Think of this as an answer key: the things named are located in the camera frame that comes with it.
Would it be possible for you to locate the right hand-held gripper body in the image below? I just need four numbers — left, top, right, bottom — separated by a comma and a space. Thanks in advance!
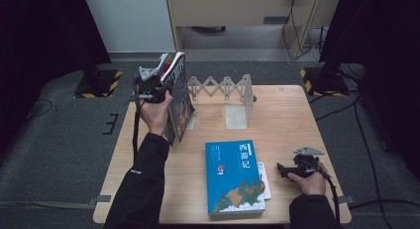
291, 145, 326, 179

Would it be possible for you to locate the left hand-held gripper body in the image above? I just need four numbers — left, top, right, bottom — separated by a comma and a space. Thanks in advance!
132, 65, 171, 104

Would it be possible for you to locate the dark illustrated book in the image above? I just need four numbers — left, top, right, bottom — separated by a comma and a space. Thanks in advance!
158, 52, 197, 147

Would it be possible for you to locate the white caterpillar picture book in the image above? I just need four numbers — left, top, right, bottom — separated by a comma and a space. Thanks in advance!
257, 161, 272, 201

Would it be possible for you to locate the blue book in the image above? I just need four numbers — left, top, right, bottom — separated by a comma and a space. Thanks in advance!
204, 139, 267, 221

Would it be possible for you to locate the metal expandable book rack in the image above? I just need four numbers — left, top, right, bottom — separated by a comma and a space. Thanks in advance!
186, 73, 258, 131

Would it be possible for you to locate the person's right hand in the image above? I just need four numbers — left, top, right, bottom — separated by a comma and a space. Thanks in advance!
286, 169, 329, 196

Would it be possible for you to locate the person's left hand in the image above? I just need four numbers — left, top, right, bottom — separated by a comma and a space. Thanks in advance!
138, 89, 174, 137

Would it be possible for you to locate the black stand with striped base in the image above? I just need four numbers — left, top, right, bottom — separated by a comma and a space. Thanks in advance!
73, 50, 123, 99
299, 54, 351, 98

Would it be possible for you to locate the grey tape strip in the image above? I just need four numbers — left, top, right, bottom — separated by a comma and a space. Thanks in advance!
88, 194, 112, 206
336, 194, 357, 206

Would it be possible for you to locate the white panel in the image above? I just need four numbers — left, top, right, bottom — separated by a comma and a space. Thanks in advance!
82, 0, 176, 54

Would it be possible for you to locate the wooden cabinet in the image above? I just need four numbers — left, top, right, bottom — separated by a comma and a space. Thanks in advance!
164, 0, 343, 58

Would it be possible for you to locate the black curtain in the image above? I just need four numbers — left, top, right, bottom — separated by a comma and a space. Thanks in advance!
0, 0, 112, 151
319, 0, 420, 172

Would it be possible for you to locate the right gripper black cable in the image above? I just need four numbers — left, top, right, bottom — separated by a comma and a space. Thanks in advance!
316, 165, 342, 223

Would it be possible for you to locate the long black floor cable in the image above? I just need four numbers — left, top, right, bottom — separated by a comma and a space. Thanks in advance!
315, 93, 420, 211

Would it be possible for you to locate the black floor cable loop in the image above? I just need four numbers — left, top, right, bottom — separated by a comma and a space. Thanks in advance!
28, 98, 53, 120

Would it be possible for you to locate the bundle of cables under cabinet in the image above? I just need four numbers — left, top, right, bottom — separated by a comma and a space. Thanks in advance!
281, 0, 329, 64

